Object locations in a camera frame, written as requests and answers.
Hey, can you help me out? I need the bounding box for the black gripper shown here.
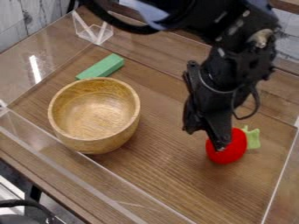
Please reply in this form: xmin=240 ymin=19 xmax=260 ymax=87
xmin=182 ymin=60 xmax=260 ymax=151

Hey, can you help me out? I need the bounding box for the red plush strawberry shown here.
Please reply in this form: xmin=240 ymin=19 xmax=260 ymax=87
xmin=206 ymin=125 xmax=262 ymax=165

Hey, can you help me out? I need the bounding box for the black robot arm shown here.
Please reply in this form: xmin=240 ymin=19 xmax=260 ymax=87
xmin=80 ymin=0 xmax=280 ymax=151

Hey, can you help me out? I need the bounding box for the wooden bowl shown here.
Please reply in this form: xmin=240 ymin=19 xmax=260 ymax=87
xmin=48 ymin=78 xmax=140 ymax=154

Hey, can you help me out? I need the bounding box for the green rectangular block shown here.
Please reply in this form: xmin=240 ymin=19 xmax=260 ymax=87
xmin=76 ymin=53 xmax=124 ymax=81

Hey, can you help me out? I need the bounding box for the clear acrylic corner bracket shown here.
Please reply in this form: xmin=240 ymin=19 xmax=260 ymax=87
xmin=71 ymin=11 xmax=114 ymax=46

